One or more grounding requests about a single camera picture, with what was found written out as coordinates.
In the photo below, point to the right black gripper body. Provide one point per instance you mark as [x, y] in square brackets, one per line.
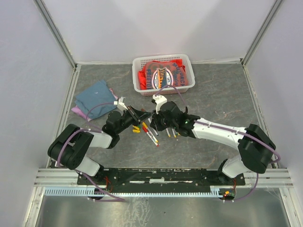
[161, 123]

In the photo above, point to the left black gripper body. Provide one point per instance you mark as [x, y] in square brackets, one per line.
[127, 121]

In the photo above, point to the red cap marker pen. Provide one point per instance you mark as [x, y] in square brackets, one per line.
[145, 128]

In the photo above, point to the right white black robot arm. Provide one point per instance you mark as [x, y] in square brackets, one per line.
[255, 148]

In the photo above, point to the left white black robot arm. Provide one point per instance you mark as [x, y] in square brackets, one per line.
[70, 147]

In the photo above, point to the blue folded cloth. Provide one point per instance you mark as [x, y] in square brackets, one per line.
[97, 99]

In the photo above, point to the pink folded cloth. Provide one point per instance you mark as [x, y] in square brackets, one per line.
[79, 111]

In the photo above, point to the orange printed t-shirt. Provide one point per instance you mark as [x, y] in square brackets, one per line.
[156, 74]

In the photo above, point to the white plastic basket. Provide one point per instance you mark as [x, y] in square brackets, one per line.
[139, 63]

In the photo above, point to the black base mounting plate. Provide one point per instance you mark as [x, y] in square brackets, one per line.
[165, 180]

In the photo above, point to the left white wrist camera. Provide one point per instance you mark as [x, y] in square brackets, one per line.
[120, 104]

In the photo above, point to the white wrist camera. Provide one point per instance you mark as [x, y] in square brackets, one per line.
[120, 104]
[159, 100]

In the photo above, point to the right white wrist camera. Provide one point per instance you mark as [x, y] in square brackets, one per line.
[159, 100]

